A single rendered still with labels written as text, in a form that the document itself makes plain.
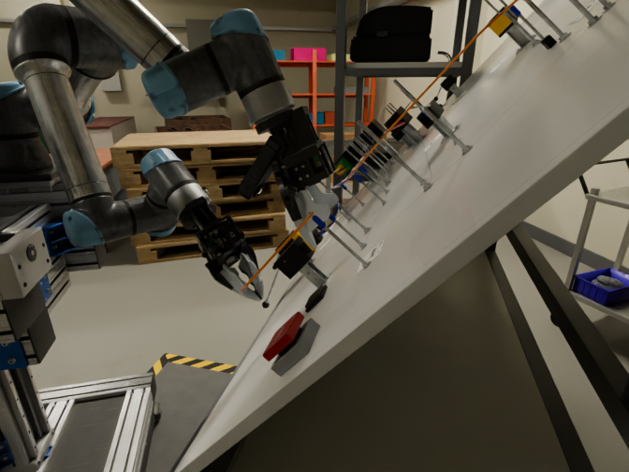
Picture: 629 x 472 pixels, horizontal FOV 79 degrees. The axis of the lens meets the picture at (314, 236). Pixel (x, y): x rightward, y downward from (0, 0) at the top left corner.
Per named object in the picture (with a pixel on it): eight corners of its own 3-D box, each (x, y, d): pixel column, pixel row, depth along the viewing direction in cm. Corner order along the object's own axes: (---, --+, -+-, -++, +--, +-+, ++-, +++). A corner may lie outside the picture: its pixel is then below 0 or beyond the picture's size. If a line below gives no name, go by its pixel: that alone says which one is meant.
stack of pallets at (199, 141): (270, 215, 432) (266, 128, 396) (290, 246, 351) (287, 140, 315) (142, 228, 394) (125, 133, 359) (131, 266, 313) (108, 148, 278)
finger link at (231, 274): (246, 302, 65) (215, 261, 67) (247, 311, 70) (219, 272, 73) (261, 291, 66) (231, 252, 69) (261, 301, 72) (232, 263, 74)
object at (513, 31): (537, 28, 85) (508, -1, 84) (535, 36, 77) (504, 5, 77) (519, 45, 88) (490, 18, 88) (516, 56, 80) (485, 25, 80)
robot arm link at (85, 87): (21, 94, 113) (55, -10, 73) (78, 93, 123) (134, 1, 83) (36, 134, 114) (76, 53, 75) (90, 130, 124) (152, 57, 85)
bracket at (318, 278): (322, 282, 70) (301, 264, 70) (330, 273, 69) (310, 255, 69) (317, 293, 66) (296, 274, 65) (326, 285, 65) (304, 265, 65)
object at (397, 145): (340, 167, 162) (340, 150, 160) (353, 153, 194) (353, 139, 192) (420, 170, 155) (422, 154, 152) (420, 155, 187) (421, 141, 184)
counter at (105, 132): (139, 149, 855) (134, 116, 829) (117, 169, 666) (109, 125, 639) (106, 151, 841) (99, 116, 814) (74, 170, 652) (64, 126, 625)
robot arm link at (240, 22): (206, 39, 60) (255, 18, 61) (237, 107, 63) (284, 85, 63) (198, 20, 53) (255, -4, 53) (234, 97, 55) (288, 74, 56)
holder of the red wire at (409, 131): (431, 125, 114) (405, 100, 113) (424, 139, 104) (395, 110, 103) (419, 137, 117) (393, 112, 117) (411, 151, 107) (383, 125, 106)
